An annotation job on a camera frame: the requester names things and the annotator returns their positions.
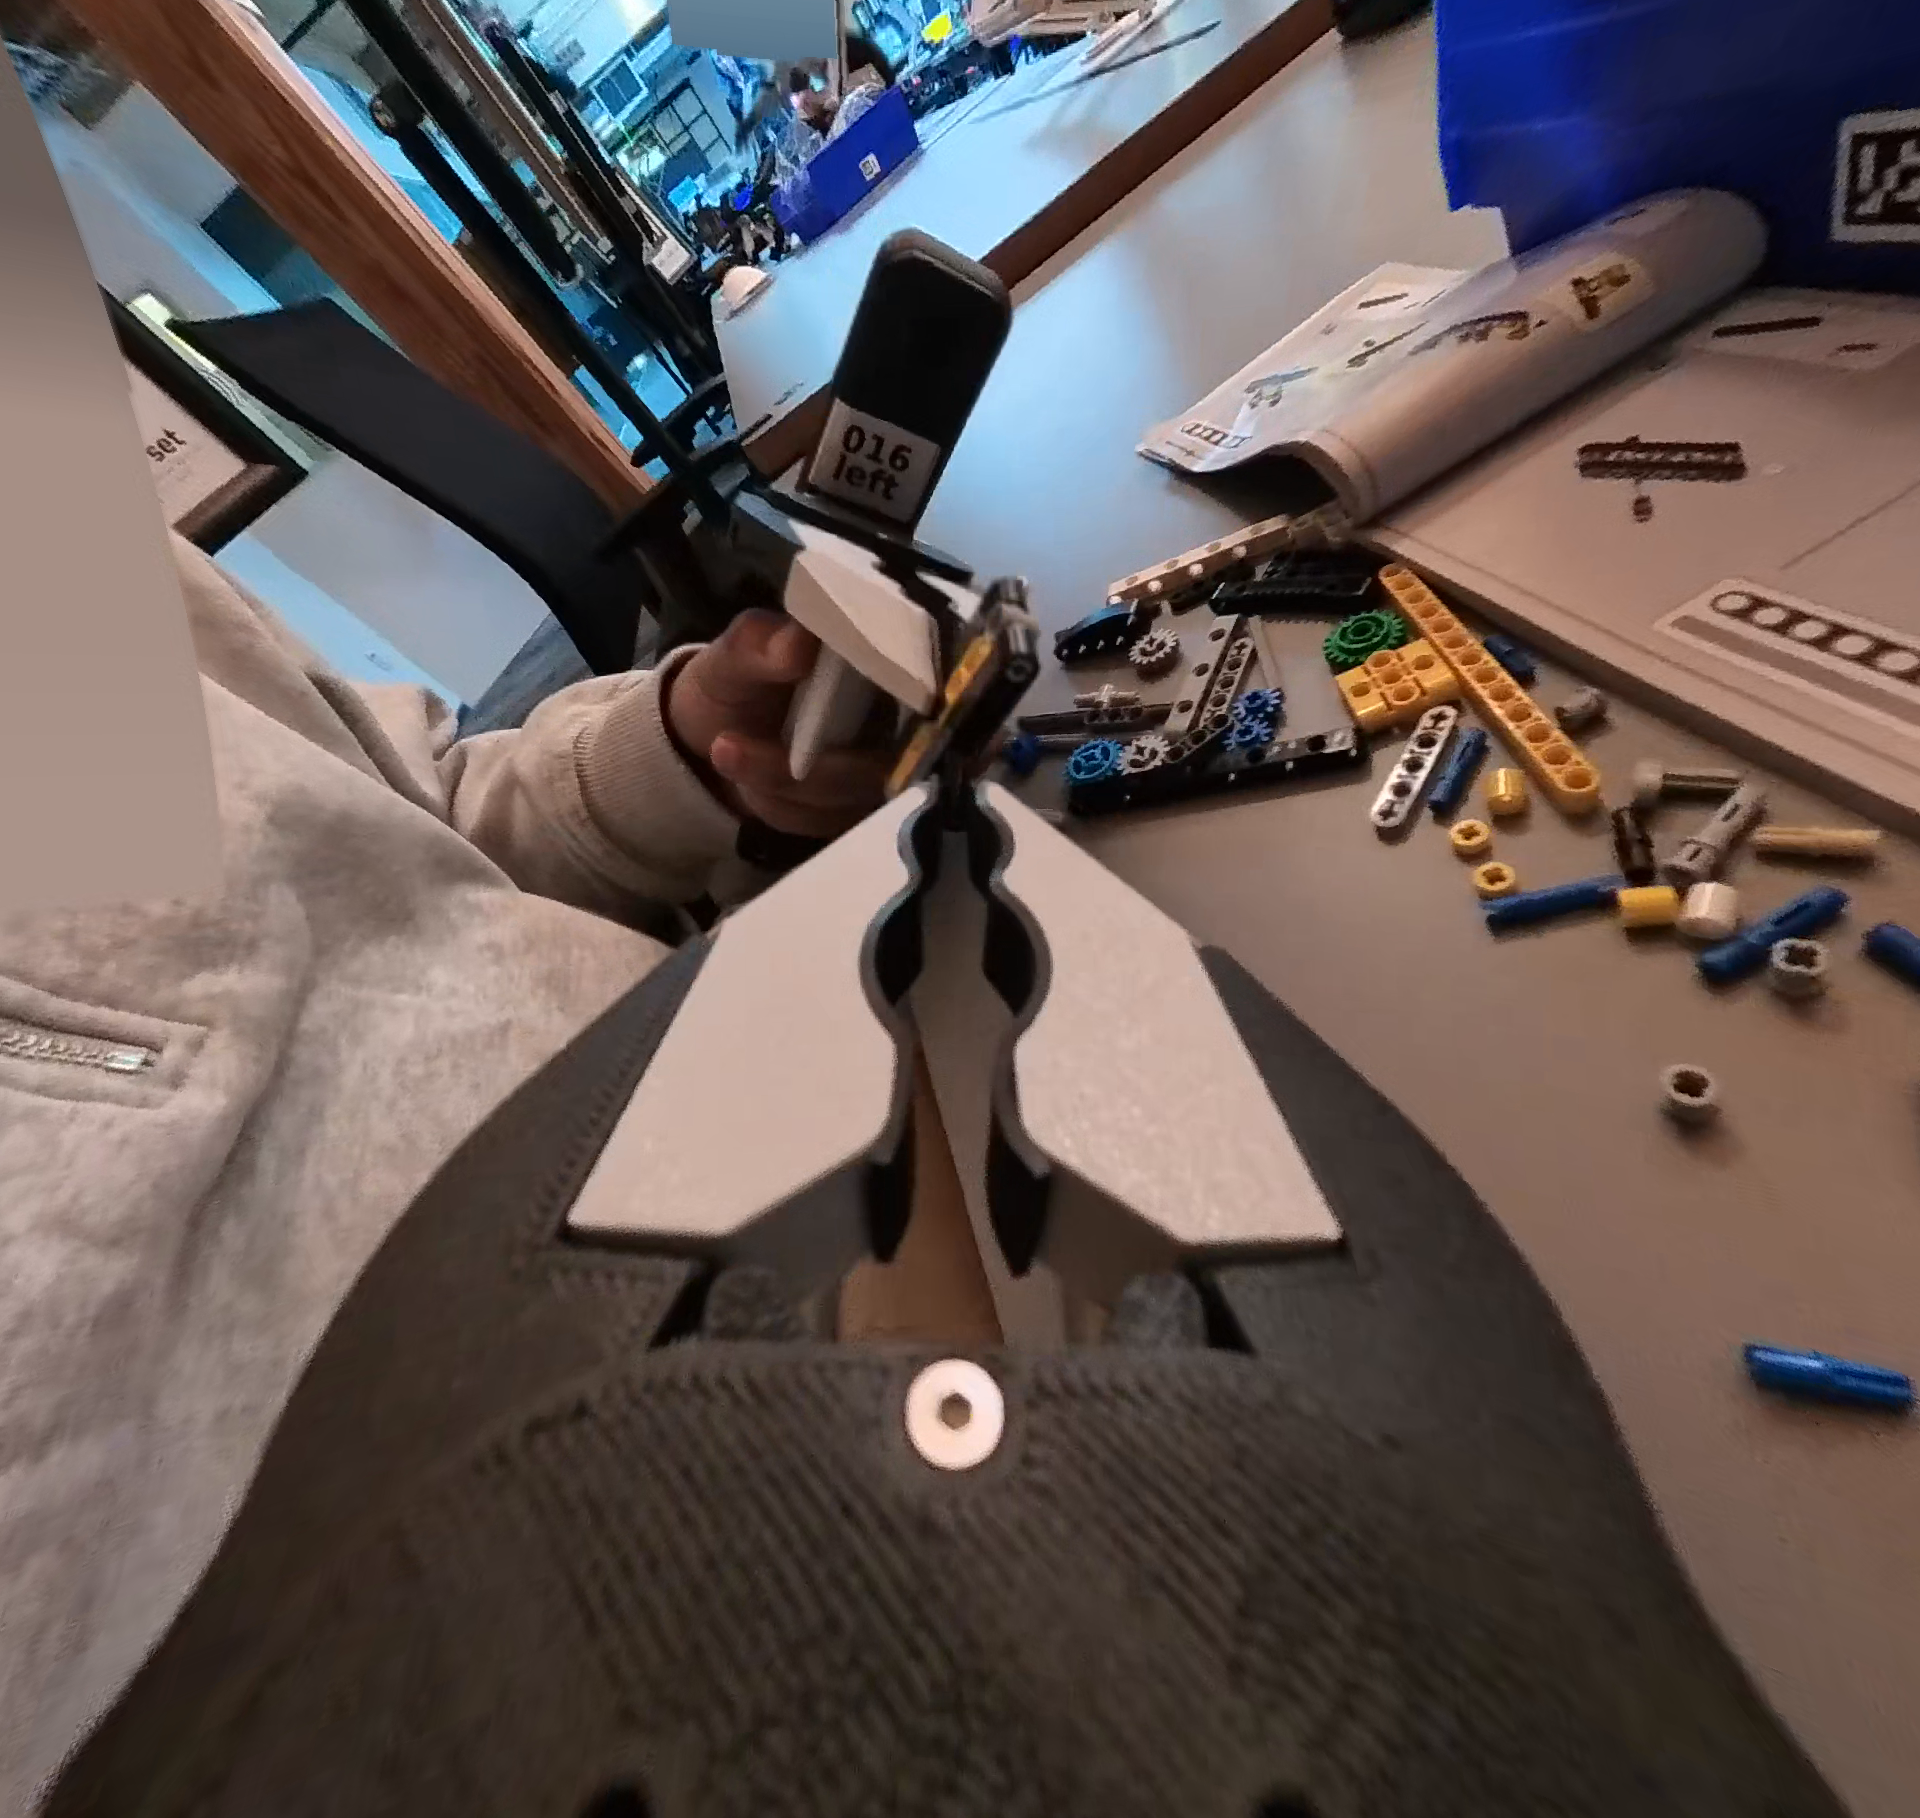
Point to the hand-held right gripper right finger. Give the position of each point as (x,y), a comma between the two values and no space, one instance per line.
(1154,1098)

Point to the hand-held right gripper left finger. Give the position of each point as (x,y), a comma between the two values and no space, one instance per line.
(750,1098)

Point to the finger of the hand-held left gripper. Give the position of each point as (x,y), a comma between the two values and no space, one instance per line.
(945,581)
(869,628)

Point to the black yellow lego beam assembly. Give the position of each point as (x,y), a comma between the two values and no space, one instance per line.
(967,685)

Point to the person's left forearm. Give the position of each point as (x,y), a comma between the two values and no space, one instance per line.
(585,770)

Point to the black curved lego piece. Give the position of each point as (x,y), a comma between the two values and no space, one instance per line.
(1095,633)

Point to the blue lego gear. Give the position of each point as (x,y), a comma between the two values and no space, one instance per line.
(1095,766)
(1248,737)
(1265,705)

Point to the white long lego beam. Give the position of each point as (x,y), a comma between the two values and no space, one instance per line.
(1201,566)

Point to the small white lego gear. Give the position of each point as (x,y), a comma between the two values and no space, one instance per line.
(1148,752)

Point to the light grey long lego beam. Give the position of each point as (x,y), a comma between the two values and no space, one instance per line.
(1224,679)

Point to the long black lego beam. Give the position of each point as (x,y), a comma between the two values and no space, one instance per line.
(1276,766)

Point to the light grey short lego beam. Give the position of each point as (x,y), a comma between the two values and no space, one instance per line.
(1417,770)

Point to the green lego gear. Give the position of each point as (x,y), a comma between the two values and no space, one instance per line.
(1366,642)

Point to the long yellow lego beam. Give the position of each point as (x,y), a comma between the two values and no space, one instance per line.
(1493,695)

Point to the scattered small lego pieces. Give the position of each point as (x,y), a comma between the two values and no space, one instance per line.
(1647,906)

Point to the light grey lego bush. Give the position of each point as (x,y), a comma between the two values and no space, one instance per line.
(1689,1096)

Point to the lego instruction booklet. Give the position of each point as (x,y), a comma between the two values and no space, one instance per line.
(1650,528)

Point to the blue lego pin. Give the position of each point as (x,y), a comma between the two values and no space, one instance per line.
(1821,1376)

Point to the person's left hand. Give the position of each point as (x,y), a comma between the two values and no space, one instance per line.
(735,709)

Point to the white dome object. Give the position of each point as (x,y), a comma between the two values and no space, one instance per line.
(744,285)

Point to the blue parts bin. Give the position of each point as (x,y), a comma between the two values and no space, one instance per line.
(849,162)

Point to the black office chair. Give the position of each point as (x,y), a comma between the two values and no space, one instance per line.
(450,468)

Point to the framed paper sign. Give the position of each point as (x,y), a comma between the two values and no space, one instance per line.
(194,453)

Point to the blue storage bin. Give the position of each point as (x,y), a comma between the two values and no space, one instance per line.
(1650,78)

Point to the yellow lego frame piece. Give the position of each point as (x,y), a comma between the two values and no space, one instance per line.
(1394,690)

